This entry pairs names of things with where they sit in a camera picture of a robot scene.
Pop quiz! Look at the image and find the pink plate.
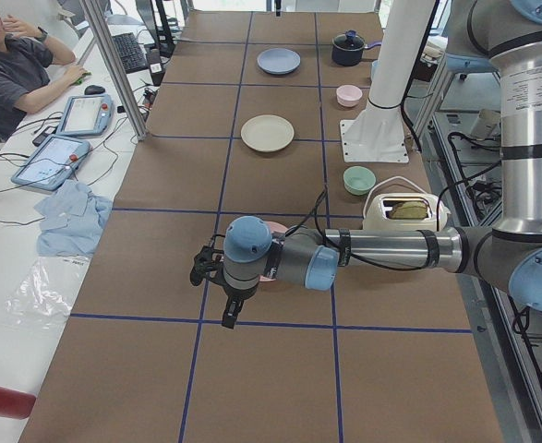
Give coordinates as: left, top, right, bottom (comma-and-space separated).
259, 221, 288, 282

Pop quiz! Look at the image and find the blue plate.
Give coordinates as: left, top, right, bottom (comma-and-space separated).
257, 48, 301, 76

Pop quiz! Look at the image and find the cream toaster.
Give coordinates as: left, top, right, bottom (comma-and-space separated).
362, 176, 452, 232

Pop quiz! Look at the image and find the cream plate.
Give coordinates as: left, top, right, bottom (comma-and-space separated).
240, 114, 295, 153

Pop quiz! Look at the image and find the green bowl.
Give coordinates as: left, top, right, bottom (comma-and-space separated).
343, 165, 377, 196

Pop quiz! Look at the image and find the light blue shirt cloth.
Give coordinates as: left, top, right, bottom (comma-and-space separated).
34, 180, 113, 257

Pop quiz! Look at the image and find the clear plastic bag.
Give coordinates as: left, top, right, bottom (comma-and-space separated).
2, 256, 90, 330

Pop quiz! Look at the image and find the toast slice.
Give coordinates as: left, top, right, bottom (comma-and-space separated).
388, 200, 429, 220

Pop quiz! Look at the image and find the lower teach pendant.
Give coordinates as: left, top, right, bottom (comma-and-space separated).
11, 135, 91, 191

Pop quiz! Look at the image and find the teach pendant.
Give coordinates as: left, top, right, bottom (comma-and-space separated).
56, 94, 113, 137
11, 135, 91, 191

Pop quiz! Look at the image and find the upper teach pendant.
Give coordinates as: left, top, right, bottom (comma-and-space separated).
56, 94, 113, 137

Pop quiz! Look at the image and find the pink bowl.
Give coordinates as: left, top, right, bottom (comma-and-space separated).
336, 84, 363, 108

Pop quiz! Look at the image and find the red fire extinguisher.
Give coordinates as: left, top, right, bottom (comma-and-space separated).
0, 387, 36, 420

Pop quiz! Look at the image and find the black computer mouse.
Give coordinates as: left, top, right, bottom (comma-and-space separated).
84, 85, 105, 95

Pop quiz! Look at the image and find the black keyboard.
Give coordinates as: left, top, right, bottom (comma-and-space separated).
112, 32, 149, 74

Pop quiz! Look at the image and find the dark blue lidded pot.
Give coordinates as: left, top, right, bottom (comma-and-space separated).
331, 30, 382, 66

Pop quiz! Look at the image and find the seated person grey shirt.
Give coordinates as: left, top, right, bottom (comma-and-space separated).
0, 15, 90, 141

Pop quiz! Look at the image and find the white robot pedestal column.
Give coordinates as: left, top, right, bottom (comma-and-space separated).
341, 0, 438, 163

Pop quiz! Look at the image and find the aluminium frame post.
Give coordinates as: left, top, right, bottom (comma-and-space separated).
79, 0, 148, 141

